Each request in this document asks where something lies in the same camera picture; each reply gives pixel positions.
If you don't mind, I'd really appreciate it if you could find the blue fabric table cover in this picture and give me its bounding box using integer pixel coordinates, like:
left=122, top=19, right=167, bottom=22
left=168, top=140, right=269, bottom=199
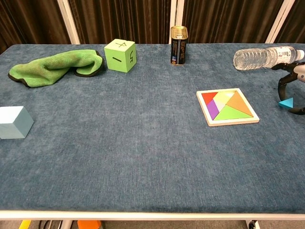
left=0, top=42, right=305, bottom=214

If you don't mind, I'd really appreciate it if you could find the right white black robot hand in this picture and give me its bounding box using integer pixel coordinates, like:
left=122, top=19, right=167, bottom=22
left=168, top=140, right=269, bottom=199
left=271, top=61, right=305, bottom=115

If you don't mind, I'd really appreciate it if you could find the red tangram triangle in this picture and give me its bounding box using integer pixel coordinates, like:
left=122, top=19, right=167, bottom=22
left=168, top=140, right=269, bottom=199
left=202, top=92, right=219, bottom=105

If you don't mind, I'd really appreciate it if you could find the black floor cable bundle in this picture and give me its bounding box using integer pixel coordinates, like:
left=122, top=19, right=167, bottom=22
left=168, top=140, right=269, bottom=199
left=39, top=220, right=63, bottom=229

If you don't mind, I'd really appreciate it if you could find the wooden tangram puzzle tray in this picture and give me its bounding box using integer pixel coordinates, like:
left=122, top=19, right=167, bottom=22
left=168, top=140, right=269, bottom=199
left=196, top=88, right=260, bottom=127

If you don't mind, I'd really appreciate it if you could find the green tangram triangle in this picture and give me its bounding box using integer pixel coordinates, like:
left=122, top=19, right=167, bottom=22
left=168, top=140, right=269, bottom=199
left=214, top=104, right=253, bottom=121

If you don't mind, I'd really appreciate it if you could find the orange object under table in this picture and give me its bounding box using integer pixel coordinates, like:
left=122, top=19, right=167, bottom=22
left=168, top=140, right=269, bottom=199
left=77, top=219, right=102, bottom=229

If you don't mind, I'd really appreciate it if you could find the orange tangram triangle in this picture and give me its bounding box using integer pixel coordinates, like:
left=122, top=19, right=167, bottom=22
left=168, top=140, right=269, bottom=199
left=226, top=91, right=254, bottom=117

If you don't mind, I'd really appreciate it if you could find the light blue foam cube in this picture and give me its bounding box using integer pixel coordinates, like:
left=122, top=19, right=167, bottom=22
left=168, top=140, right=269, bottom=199
left=0, top=106, right=34, bottom=140

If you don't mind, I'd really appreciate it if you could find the blue triangle puzzle piece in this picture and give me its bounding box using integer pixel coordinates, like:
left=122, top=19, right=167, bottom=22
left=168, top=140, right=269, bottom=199
left=278, top=97, right=293, bottom=109

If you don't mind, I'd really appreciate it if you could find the yellow tangram piece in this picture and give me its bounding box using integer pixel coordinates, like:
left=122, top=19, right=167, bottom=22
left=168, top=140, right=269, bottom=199
left=213, top=91, right=236, bottom=105

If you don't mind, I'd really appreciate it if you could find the dark brown pleated curtain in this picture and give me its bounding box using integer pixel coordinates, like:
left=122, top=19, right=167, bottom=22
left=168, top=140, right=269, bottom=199
left=182, top=0, right=285, bottom=44
left=69, top=0, right=173, bottom=45
left=0, top=0, right=72, bottom=54
left=276, top=0, right=305, bottom=44

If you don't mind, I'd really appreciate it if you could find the purple tangram parallelogram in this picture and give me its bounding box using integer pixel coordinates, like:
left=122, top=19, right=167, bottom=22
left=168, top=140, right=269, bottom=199
left=206, top=99, right=220, bottom=119

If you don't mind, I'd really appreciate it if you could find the green microfiber cloth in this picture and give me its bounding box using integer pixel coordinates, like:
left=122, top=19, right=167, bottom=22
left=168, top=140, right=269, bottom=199
left=8, top=49, right=105, bottom=88

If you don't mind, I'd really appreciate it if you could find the black can with gold lid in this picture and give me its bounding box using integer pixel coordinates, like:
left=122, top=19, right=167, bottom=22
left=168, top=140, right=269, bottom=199
left=170, top=25, right=189, bottom=65

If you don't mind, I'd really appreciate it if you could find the green foam number cube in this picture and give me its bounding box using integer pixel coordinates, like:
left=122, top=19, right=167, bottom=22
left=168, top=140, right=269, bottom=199
left=104, top=39, right=137, bottom=73

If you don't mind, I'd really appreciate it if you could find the clear plastic water bottle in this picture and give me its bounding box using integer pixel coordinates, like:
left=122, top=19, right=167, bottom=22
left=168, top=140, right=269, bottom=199
left=233, top=46, right=305, bottom=72

